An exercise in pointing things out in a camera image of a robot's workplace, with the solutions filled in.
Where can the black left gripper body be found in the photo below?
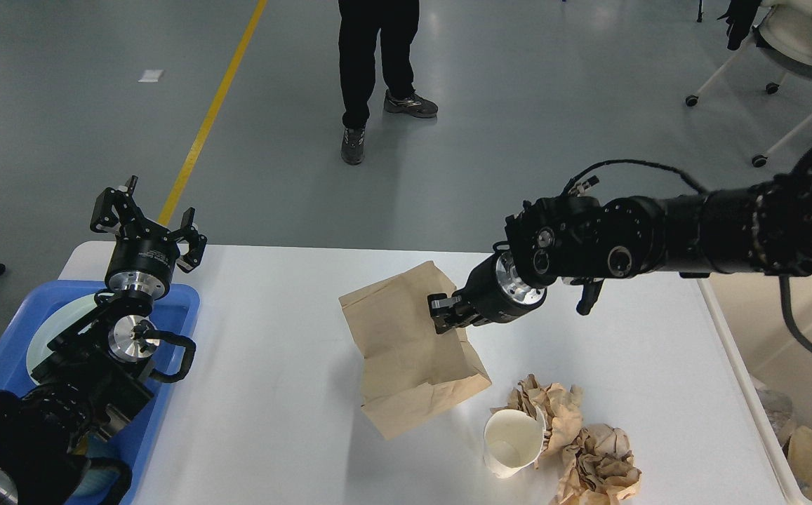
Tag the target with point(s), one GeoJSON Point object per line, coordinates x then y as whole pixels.
{"type": "Point", "coordinates": [142, 264]}

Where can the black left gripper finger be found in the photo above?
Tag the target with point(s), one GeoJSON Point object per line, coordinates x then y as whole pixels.
{"type": "Point", "coordinates": [115, 212]}
{"type": "Point", "coordinates": [188, 233]}

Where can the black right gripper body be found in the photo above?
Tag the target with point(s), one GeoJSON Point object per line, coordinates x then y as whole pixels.
{"type": "Point", "coordinates": [495, 293]}

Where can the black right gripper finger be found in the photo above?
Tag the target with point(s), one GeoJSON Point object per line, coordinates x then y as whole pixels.
{"type": "Point", "coordinates": [443, 303]}
{"type": "Point", "coordinates": [445, 322]}

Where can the brown paper bag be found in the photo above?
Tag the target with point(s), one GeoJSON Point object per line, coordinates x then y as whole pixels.
{"type": "Point", "coordinates": [410, 374]}

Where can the light green plate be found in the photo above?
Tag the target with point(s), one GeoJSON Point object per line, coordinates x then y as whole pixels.
{"type": "Point", "coordinates": [38, 350]}

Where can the dark teal mug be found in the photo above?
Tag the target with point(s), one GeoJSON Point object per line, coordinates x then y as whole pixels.
{"type": "Point", "coordinates": [96, 480]}

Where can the aluminium foil sheet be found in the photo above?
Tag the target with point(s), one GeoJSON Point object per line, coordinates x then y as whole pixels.
{"type": "Point", "coordinates": [778, 408]}

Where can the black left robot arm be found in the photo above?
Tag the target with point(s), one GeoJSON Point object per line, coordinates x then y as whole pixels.
{"type": "Point", "coordinates": [94, 380]}

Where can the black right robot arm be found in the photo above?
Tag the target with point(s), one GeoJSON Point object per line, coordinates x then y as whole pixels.
{"type": "Point", "coordinates": [765, 228]}

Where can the crumpled brown paper upper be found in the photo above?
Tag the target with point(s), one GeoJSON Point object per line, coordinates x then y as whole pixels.
{"type": "Point", "coordinates": [561, 408]}

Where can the crumpled brown paper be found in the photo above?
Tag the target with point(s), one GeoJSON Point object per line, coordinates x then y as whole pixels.
{"type": "Point", "coordinates": [561, 408]}
{"type": "Point", "coordinates": [598, 468]}

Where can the white paper cup upright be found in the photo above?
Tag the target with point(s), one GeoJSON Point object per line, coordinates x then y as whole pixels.
{"type": "Point", "coordinates": [512, 441]}

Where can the crumpled brown paper lower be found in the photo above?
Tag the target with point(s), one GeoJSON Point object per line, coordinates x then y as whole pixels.
{"type": "Point", "coordinates": [598, 468]}

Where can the person in black trousers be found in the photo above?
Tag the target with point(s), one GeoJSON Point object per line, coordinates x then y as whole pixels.
{"type": "Point", "coordinates": [366, 26]}

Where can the beige plastic bin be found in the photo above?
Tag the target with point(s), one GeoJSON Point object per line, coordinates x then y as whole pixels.
{"type": "Point", "coordinates": [747, 311]}

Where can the black garment on chair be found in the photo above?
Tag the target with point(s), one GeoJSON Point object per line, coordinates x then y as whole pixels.
{"type": "Point", "coordinates": [739, 17]}

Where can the white rolling chair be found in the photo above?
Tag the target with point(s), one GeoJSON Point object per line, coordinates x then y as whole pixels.
{"type": "Point", "coordinates": [782, 31]}

